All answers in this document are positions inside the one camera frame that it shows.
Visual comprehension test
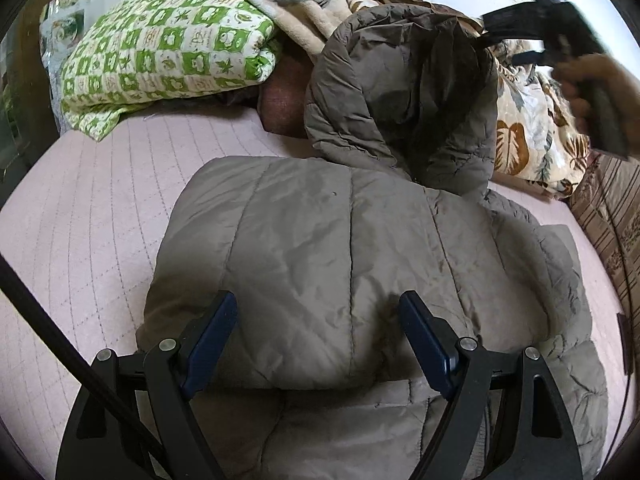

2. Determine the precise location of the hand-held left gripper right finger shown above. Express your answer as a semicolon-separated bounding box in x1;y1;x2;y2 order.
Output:
398;291;583;480

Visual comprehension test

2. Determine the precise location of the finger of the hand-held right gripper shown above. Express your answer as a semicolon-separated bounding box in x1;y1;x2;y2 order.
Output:
510;50;548;67
482;5;553;41

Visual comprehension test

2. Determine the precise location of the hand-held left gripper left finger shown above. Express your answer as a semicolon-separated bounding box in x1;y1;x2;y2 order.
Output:
55;290;239;480

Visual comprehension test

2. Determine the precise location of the brown hooded puffer jacket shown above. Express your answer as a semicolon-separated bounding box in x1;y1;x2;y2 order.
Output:
135;2;610;480

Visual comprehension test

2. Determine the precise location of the person's right hand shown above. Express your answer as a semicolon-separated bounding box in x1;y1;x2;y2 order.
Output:
552;54;640;133

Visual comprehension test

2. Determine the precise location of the striped backrest cushion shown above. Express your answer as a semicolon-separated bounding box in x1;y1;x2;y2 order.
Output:
570;152;640;311

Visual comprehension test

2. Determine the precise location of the black phone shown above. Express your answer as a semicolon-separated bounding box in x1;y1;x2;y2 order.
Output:
616;312;632;373

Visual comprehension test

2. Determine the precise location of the leaf print blanket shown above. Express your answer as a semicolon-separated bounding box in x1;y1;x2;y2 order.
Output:
160;0;593;198

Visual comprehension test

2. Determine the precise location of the brown cushion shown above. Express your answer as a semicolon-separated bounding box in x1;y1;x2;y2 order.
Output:
257;45;313;138

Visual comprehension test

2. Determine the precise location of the green checked pillow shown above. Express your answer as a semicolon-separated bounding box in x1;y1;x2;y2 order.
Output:
60;0;281;141

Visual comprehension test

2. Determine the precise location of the wooden door with glass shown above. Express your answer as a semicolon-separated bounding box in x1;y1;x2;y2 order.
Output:
0;25;46;181

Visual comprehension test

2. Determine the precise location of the clear plastic bag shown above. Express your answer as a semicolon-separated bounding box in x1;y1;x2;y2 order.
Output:
40;0;81;136

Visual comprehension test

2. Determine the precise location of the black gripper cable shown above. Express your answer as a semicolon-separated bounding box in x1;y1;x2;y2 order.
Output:
0;252;168;466

